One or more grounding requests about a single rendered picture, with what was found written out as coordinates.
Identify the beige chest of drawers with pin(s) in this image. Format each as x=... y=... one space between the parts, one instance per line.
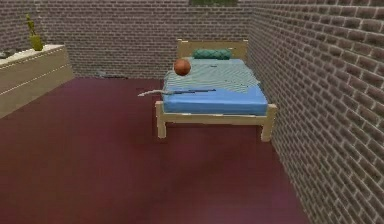
x=30 y=80

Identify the wooden bed with blue mattress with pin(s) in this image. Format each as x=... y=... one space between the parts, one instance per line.
x=213 y=103

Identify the green bolster pillow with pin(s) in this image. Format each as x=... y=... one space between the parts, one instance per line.
x=212 y=54

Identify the dark flat object on dresser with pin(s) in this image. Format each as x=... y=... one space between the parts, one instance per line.
x=6 y=54

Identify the green window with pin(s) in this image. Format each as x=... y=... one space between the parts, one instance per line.
x=213 y=2

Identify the striped pale green blanket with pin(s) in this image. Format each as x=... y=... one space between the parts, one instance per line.
x=213 y=76

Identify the yellow-green cactus plant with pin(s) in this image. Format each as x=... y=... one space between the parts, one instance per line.
x=35 y=40

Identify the orange basketball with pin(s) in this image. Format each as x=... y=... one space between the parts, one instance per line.
x=182 y=67

